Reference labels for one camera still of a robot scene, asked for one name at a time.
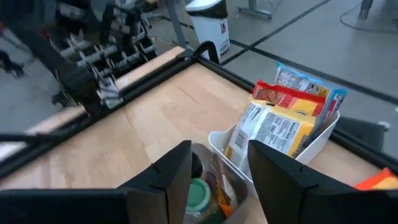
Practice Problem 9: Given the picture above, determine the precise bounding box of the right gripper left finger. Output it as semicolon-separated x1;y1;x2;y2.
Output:
117;139;193;224

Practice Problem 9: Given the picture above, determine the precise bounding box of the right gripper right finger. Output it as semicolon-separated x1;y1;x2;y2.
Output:
248;139;355;224

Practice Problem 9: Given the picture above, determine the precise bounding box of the green lid spice jar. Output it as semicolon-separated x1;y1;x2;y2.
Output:
185;177;213;224

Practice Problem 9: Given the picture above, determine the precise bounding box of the brown snack bar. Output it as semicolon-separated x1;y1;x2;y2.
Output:
211;154;234;218

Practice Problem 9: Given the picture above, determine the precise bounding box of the yellow white food packet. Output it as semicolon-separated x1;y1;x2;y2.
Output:
225;95;317;179

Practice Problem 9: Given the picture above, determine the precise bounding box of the red ramen noodle packet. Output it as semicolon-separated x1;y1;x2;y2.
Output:
252;79;337;118

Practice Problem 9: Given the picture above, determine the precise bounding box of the orange ramen noodle packet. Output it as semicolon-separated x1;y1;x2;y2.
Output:
354;167;398;191

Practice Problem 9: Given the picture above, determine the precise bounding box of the blue-grey food packet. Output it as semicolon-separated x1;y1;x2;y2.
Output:
275;61;348;133

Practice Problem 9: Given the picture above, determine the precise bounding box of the grey transparent plastic bin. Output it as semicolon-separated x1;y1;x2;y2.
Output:
185;142;249;224

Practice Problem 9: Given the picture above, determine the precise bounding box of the white plastic bin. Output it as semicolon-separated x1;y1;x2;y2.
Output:
208;110;341;190

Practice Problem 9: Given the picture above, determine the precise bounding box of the black triangular panel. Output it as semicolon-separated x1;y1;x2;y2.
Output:
335;116;387;153

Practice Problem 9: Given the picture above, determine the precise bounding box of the shelf with orange grey bins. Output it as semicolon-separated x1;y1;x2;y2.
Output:
46;0;159;80

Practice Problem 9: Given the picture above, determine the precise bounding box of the grey furniture foot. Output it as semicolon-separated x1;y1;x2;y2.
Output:
164;0;189;50
238;0;274;21

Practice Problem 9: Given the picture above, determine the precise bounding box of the white trash can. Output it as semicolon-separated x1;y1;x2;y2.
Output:
185;0;231;60

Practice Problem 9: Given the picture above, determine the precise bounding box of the tangled black floor cable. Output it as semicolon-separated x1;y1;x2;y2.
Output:
338;2;398;34

